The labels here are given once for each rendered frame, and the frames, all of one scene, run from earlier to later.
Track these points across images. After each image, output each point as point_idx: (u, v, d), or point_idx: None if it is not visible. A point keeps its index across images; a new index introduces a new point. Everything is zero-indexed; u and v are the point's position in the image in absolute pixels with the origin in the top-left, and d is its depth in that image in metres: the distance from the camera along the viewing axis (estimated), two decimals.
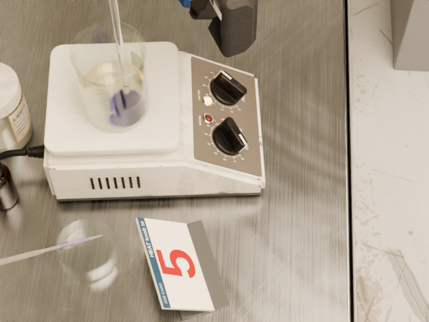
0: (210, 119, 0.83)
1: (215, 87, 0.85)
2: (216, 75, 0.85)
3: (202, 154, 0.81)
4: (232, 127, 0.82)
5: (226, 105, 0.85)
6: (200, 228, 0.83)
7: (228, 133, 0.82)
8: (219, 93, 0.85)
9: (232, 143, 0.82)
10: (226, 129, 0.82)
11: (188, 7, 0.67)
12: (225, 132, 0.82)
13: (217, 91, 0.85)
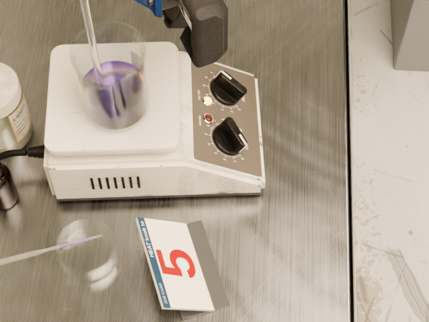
0: (210, 119, 0.83)
1: (215, 87, 0.85)
2: (216, 75, 0.85)
3: (202, 154, 0.81)
4: (232, 127, 0.82)
5: (226, 105, 0.85)
6: (200, 228, 0.83)
7: (228, 133, 0.82)
8: (219, 93, 0.85)
9: (232, 143, 0.82)
10: (226, 129, 0.82)
11: (160, 17, 0.67)
12: (225, 132, 0.82)
13: (217, 91, 0.85)
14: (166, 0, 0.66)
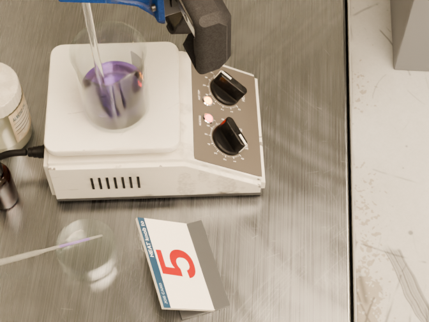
0: (210, 119, 0.83)
1: (215, 87, 0.85)
2: (216, 75, 0.85)
3: (202, 154, 0.81)
4: (232, 127, 0.82)
5: (226, 105, 0.85)
6: (200, 228, 0.83)
7: (228, 133, 0.82)
8: (219, 93, 0.85)
9: (232, 143, 0.82)
10: (226, 129, 0.82)
11: (163, 23, 0.67)
12: (225, 132, 0.82)
13: (217, 91, 0.85)
14: (169, 6, 0.65)
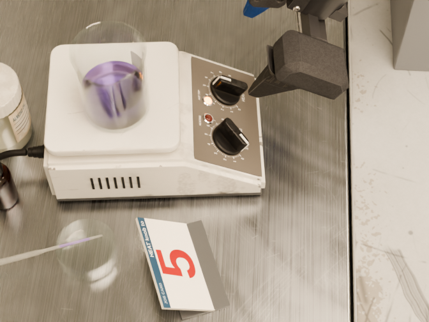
0: (210, 119, 0.83)
1: (218, 93, 0.85)
2: (215, 80, 0.84)
3: (202, 154, 0.81)
4: (232, 128, 0.82)
5: (232, 105, 0.86)
6: (200, 228, 0.83)
7: (228, 133, 0.82)
8: (223, 97, 0.85)
9: (233, 143, 0.82)
10: (226, 130, 0.82)
11: None
12: (225, 133, 0.82)
13: (221, 96, 0.85)
14: None
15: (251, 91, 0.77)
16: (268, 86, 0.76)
